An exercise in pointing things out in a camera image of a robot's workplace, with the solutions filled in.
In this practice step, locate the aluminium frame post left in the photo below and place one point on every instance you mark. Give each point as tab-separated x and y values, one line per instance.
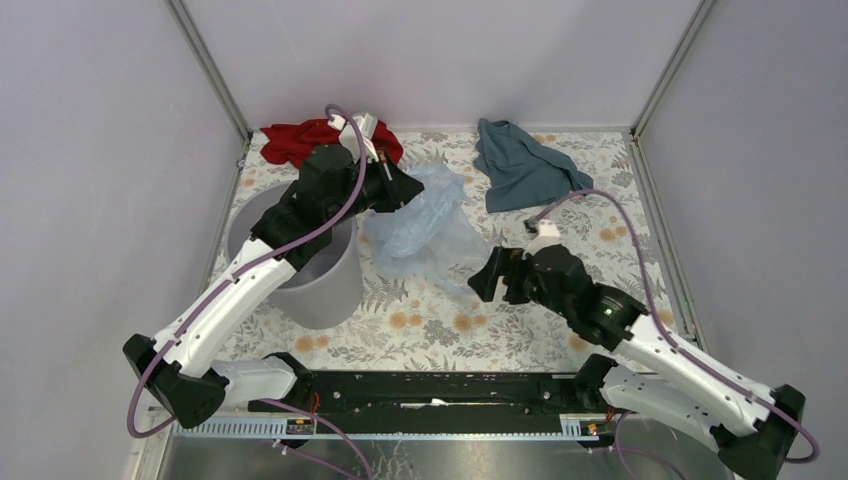
204	58

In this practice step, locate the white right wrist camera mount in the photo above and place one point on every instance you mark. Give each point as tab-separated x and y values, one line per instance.
545	234

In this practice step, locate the aluminium frame post right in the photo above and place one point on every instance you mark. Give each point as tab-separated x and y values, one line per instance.
679	54

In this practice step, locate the grey plastic trash bin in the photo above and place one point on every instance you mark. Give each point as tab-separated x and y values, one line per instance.
329	288

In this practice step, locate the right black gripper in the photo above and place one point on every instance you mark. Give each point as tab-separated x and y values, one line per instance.
502	261

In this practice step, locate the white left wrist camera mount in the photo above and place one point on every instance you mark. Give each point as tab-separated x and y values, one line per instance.
354	135

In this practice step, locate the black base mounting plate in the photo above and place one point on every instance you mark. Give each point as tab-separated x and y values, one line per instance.
404	402

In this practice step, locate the red crumpled cloth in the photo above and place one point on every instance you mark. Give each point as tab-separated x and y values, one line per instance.
293	143

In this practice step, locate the light blue plastic trash bag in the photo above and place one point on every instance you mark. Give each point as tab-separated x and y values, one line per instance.
431	237

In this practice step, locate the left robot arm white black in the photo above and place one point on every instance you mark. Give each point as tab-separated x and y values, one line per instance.
178	365

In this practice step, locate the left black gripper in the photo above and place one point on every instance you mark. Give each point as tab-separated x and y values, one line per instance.
398	185

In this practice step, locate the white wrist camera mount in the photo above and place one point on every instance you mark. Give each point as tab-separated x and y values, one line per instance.
545	234
354	135

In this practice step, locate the blue-grey crumpled cloth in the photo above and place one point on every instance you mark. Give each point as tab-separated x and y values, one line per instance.
522	172

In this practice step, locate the white slotted cable duct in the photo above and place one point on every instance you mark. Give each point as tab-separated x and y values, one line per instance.
283	428

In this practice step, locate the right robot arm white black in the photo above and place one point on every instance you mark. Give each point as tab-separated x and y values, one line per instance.
745	422

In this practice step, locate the aluminium frame post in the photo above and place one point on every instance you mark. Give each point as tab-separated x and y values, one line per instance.
679	54
204	58

